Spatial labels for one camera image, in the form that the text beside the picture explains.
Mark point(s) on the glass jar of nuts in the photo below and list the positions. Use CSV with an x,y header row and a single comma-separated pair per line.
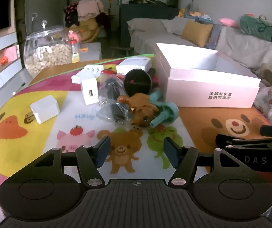
x,y
48,54

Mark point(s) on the pink cardboard box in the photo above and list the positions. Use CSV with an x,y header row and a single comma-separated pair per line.
x,y
209,87

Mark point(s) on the pink plastic toy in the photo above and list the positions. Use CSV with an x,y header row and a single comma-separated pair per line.
x,y
73,36

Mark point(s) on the floral blanket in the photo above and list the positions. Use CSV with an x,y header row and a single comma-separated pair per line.
x,y
271,99

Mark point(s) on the grey covered sofa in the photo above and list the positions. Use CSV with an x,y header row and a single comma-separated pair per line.
x,y
155,38

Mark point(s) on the teal plastic toy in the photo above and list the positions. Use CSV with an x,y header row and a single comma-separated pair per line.
x,y
168,114

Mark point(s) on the clear plastic bag black item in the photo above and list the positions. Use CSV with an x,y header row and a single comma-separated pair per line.
x,y
114,111
111,86

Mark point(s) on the dark cabinet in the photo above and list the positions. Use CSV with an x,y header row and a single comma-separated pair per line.
x,y
147,14

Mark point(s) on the orange pumpkin toy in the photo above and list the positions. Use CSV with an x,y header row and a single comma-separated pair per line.
x,y
3,60

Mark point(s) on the black polka dot garment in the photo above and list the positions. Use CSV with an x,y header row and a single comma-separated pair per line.
x,y
70,14

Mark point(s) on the white USB charger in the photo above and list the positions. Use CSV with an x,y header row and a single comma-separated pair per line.
x,y
88,87

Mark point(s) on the brown toy dog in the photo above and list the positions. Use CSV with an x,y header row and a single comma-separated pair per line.
x,y
140,110

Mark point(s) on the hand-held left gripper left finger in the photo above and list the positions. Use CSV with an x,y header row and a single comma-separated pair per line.
x,y
102,152

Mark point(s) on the grey sofa pillow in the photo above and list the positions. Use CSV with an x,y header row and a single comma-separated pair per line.
x,y
174,26

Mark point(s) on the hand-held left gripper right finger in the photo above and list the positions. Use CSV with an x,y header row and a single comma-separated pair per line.
x,y
171,152

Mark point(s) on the pink clothes pile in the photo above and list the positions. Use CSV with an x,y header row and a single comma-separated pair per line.
x,y
88,9

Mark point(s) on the pink plush toy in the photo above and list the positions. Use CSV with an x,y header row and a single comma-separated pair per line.
x,y
228,21

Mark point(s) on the small red-capped bottle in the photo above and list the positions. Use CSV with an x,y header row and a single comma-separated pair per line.
x,y
75,52

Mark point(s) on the white plug charger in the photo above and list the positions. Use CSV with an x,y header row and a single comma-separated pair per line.
x,y
45,109

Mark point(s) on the yellow cushion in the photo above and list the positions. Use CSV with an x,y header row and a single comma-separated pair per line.
x,y
196,33

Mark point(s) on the beige plush toy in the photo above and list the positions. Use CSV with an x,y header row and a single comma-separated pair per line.
x,y
269,73

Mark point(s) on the white box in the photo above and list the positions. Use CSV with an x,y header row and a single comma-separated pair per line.
x,y
133,64

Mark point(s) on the colourful cartoon animal mat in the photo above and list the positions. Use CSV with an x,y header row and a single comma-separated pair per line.
x,y
19,99

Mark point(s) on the yellow armchair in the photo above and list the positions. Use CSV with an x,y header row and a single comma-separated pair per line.
x,y
88,29

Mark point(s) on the dark garment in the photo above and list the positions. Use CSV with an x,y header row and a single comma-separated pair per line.
x,y
104,21

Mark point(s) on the white low table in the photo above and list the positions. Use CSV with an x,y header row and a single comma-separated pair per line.
x,y
92,53

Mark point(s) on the dark small stool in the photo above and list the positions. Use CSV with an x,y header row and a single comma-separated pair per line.
x,y
121,51

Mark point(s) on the green plush toy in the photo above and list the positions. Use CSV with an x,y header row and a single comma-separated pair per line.
x,y
259,27

